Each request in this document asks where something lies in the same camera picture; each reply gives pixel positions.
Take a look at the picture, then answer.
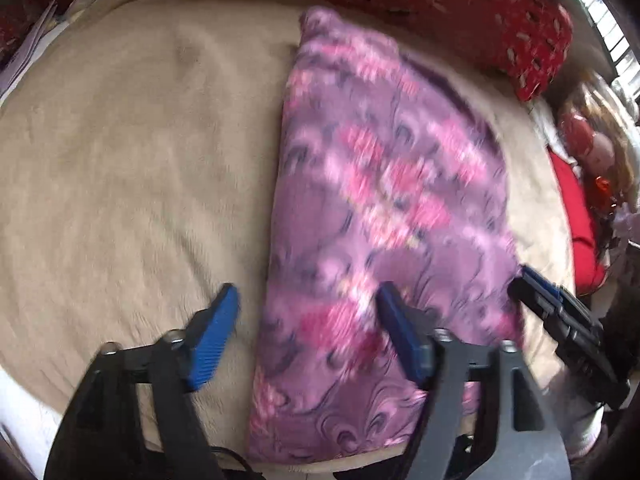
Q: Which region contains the beige fleece blanket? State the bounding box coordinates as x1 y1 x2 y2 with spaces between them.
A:
0 0 576 476

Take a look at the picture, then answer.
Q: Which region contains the red pillow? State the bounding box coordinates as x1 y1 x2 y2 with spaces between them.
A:
548 148 606 296

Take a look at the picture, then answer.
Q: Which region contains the doll with red clothes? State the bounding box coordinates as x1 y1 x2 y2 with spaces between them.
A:
554 71 640 241

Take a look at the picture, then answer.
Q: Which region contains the purple floral cloth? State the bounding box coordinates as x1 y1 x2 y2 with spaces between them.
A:
248 8 523 465

